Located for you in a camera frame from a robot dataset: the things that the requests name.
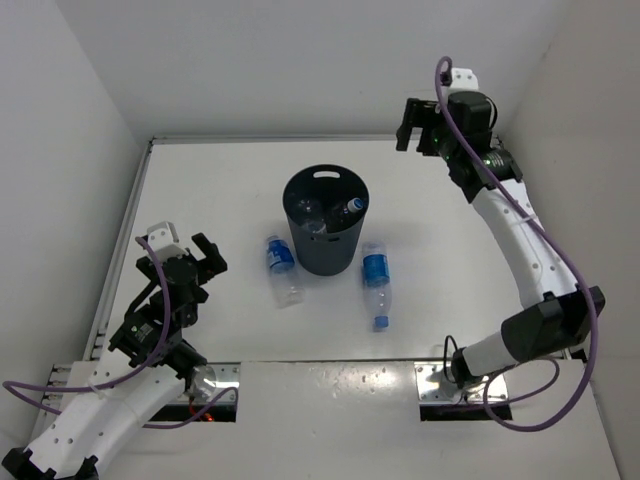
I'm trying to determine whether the aluminium frame rail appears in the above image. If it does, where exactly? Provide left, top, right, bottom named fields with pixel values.
left=492, top=136, right=589, bottom=361
left=19, top=138, right=154, bottom=476

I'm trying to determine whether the left aluminium frame rail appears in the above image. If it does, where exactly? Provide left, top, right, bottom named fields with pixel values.
left=19, top=138, right=154, bottom=476

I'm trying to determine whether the right aluminium frame rail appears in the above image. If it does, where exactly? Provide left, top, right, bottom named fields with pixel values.
left=492, top=136, right=589, bottom=361

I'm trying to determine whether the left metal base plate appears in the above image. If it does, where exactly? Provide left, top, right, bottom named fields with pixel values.
left=169, top=363, right=240, bottom=411

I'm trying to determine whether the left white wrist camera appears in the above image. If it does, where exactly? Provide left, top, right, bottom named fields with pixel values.
left=146, top=221, right=188, bottom=263

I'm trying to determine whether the dark grey plastic bin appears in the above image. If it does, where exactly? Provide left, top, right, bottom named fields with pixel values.
left=282, top=164, right=370, bottom=276

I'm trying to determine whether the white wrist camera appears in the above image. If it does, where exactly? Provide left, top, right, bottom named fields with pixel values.
left=146, top=221, right=188, bottom=263
left=440, top=67, right=479, bottom=94

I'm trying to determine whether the metal base plate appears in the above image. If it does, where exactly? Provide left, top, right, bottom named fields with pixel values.
left=169, top=363, right=240, bottom=411
left=414, top=361, right=489, bottom=407

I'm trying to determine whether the blue label bottle left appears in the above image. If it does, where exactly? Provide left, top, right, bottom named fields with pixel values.
left=266, top=234, right=304, bottom=308

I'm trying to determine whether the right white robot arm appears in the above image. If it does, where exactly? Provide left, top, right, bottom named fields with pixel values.
left=396, top=91, right=591, bottom=387

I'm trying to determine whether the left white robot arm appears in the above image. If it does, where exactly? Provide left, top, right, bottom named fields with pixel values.
left=1, top=224, right=238, bottom=479

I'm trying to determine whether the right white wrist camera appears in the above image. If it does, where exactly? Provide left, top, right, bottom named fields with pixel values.
left=440, top=67, right=479, bottom=94

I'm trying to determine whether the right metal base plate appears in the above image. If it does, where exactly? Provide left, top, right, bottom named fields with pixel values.
left=414, top=361, right=489, bottom=407

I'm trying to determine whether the blue label bottle blue cap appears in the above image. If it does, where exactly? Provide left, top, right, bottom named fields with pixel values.
left=362, top=241, right=392, bottom=331

